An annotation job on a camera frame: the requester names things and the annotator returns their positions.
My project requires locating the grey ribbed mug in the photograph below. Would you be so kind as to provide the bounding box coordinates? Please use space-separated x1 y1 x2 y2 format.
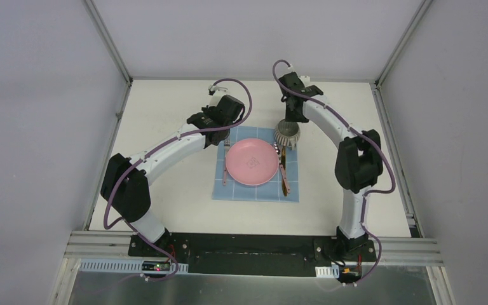
274 119 301 150

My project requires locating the pink handled fork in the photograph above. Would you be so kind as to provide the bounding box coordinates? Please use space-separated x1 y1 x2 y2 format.
222 137 231 186

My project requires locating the pink handled spoon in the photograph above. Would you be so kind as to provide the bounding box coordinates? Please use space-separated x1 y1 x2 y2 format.
273 143 290 197

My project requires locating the gold table knife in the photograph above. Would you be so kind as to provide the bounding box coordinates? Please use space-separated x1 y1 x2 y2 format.
279 146 290 197

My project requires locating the pink plate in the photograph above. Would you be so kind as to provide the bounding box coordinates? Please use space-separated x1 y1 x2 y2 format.
226 139 279 186

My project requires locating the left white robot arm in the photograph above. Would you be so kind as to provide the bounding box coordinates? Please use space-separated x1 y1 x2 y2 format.
100 95 245 257

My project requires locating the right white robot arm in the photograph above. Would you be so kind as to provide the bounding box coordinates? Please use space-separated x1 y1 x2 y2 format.
277 72 383 261

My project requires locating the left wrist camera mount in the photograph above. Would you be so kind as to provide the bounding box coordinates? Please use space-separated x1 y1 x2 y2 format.
208 85 229 107

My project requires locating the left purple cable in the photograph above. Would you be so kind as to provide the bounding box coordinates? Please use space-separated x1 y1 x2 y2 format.
102 78 254 282

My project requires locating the purple cable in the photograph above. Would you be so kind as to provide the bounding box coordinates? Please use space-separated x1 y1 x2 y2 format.
272 59 397 287
102 78 254 282

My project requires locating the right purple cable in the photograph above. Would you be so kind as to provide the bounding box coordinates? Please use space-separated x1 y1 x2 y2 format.
272 59 397 287

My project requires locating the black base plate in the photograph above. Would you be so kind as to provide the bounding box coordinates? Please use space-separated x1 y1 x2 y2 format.
128 233 377 277

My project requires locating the aluminium frame rail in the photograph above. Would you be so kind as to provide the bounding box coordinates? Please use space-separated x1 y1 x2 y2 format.
50 231 456 304

